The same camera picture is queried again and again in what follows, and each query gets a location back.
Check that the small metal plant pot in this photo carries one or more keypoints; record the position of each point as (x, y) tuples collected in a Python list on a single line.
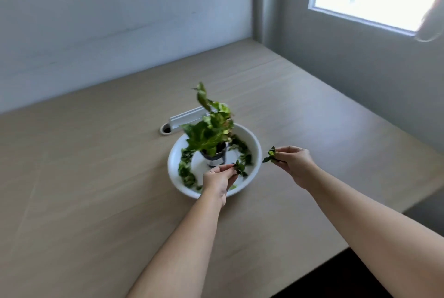
[(215, 157)]

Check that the person's left hand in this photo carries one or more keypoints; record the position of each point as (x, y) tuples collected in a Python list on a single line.
[(215, 182)]

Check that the small green leaf piece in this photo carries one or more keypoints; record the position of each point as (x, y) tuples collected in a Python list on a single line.
[(270, 155)]

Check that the pile of green leaf pieces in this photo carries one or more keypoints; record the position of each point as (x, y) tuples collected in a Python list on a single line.
[(187, 166)]

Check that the dark green leaf piece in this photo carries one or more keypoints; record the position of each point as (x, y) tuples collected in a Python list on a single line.
[(240, 168)]

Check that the person's left forearm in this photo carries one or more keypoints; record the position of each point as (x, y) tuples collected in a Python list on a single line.
[(180, 252)]

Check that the person's right forearm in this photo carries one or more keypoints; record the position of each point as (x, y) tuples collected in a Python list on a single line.
[(374, 235)]

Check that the white round bowl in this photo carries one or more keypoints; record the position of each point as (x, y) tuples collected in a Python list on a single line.
[(215, 164)]

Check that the person's right thumb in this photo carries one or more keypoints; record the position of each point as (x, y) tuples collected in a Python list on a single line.
[(288, 149)]

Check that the green leafy plant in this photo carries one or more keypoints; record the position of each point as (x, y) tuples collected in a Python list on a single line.
[(210, 124)]

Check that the person's right hand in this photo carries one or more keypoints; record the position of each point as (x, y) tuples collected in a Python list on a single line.
[(297, 166)]

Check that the person's left fingers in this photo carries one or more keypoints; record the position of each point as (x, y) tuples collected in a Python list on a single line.
[(226, 169)]

